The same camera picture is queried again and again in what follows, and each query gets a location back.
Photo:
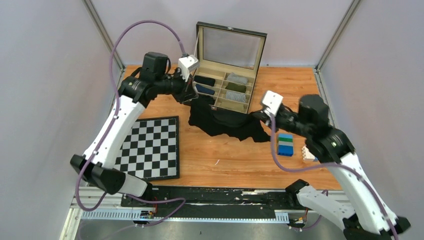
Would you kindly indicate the black white checkerboard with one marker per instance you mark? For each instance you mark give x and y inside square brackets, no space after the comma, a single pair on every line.
[151,149]

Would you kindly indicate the grey rolled cloth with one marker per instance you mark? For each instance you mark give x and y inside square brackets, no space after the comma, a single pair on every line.
[232,77]

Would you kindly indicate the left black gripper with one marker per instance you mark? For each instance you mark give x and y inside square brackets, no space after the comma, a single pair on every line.
[187,92]

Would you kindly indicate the aluminium frame rail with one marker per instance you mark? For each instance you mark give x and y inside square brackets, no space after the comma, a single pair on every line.
[120,218]

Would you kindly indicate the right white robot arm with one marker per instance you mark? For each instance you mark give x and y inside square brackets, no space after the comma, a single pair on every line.
[367,217]

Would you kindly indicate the striped rolled cloth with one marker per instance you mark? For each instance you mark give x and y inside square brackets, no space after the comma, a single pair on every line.
[236,96]

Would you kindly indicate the black underwear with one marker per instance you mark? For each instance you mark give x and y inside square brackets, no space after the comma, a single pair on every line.
[220,121]

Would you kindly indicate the black compartment storage box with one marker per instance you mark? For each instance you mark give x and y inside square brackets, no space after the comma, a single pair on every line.
[222,50]

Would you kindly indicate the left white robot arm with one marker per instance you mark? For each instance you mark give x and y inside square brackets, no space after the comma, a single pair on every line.
[96,164]

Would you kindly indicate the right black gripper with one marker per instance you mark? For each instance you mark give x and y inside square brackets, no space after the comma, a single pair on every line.
[264,118]

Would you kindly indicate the blue green brick stack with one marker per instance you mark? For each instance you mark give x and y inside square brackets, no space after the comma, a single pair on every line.
[285,145]

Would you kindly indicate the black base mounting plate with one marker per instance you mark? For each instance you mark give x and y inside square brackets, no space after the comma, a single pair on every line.
[224,203]

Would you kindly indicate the white blue brick block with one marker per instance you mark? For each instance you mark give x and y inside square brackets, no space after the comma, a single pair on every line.
[307,156]

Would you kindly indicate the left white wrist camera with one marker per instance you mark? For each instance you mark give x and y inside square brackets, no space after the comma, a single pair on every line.
[187,65]

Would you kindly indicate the olive green rolled cloth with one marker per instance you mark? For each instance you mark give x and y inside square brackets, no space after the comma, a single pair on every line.
[236,87]

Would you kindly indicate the navy rolled cloth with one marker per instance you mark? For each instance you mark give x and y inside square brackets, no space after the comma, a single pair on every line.
[204,90]

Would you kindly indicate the black rolled cloth top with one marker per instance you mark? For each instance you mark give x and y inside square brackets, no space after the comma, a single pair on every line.
[205,80]

